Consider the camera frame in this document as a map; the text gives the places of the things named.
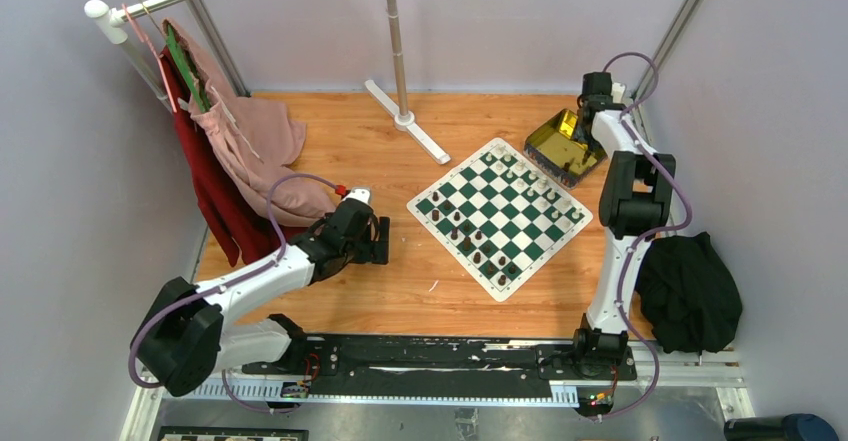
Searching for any black cloth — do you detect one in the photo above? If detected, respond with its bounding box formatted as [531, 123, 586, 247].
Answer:
[635, 232, 743, 354]

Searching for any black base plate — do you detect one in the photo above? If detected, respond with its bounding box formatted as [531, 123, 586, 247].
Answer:
[241, 333, 637, 401]

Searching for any pink cloth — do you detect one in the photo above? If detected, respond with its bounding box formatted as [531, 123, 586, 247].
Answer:
[162, 18, 336, 227]

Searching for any red cloth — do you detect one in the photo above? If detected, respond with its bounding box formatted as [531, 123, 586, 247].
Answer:
[158, 47, 293, 268]

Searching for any yellow tin box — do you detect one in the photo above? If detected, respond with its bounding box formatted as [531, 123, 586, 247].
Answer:
[523, 109, 607, 189]

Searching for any dark blue cylinder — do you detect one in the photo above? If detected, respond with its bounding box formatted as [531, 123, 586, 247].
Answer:
[723, 413, 840, 441]

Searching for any white rack bar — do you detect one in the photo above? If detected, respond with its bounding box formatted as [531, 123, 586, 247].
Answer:
[84, 0, 293, 111]

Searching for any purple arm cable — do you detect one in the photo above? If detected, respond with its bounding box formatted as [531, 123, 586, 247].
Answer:
[596, 51, 694, 419]
[127, 172, 349, 415]

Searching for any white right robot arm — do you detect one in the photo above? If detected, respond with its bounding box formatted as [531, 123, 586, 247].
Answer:
[570, 72, 676, 379]

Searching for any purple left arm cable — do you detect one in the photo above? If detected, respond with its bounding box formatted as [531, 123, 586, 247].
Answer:
[127, 172, 349, 415]

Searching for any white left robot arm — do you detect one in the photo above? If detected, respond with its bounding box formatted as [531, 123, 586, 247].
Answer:
[129, 193, 391, 397]

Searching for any green hanger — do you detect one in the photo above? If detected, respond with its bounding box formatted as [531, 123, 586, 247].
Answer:
[163, 22, 210, 113]

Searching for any green white chess mat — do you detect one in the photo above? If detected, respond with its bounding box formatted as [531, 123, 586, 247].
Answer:
[407, 138, 593, 302]

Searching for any white clothes rack stand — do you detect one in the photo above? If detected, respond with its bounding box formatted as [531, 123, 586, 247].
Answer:
[363, 0, 451, 165]

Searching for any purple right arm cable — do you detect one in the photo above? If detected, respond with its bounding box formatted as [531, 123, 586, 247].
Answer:
[596, 51, 694, 419]

